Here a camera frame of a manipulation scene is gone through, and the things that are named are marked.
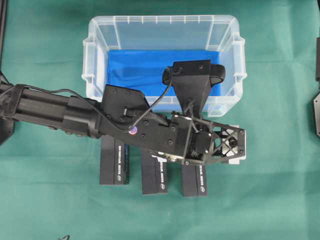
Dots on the clear plastic storage case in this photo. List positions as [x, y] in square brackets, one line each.
[220, 33]

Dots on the black camera box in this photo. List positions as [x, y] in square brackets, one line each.
[154, 178]
[114, 162]
[194, 181]

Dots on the green table cloth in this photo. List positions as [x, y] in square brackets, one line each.
[49, 180]

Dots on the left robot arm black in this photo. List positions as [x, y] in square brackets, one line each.
[123, 114]

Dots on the blue liner in case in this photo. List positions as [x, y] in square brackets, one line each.
[143, 69]

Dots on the small black object bottom edge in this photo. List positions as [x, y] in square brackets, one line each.
[66, 237]

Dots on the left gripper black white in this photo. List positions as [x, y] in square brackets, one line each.
[200, 141]

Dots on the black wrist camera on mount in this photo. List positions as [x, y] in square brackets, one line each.
[192, 82]

